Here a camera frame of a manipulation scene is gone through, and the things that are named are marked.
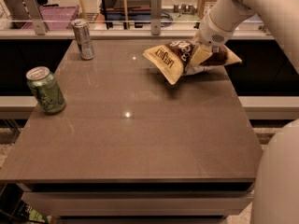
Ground brown chip bag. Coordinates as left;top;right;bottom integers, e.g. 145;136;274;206
143;40;242;85

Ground metal railing bracket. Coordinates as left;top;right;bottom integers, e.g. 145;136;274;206
150;0;162;35
23;0;48;35

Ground grey table drawer unit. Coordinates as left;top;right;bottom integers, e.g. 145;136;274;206
22;190;253;218

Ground silver slim can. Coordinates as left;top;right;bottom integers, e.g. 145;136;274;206
71;19;94;60

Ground middle metal railing bracket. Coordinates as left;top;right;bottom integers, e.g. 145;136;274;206
150;0;162;35

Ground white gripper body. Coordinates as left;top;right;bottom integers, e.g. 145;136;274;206
197;14;234;47

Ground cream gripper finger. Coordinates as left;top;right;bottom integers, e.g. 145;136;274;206
188;44;212;66

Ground green package under table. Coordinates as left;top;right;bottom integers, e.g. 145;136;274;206
15;201;52;224

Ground purple plastic crate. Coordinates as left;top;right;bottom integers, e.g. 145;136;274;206
34;6;79;30

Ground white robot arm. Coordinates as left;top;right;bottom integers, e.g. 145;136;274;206
195;0;299;224

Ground green soda can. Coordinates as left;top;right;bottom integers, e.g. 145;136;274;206
26;66;66;114

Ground left metal railing bracket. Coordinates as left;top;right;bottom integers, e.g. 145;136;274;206
23;0;48;35

